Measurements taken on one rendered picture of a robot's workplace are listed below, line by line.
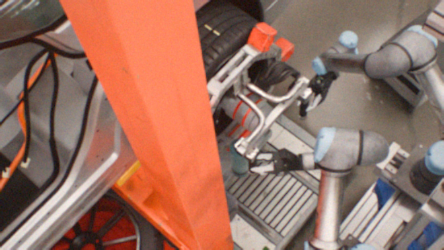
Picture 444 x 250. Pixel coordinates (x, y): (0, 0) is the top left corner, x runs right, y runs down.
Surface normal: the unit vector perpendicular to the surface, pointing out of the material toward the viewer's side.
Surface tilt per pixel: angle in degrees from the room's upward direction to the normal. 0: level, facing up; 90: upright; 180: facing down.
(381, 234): 0
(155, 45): 90
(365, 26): 0
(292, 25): 0
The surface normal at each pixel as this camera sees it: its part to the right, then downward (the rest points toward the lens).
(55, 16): 0.69, 0.40
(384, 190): -0.06, -0.44
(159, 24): 0.75, 0.58
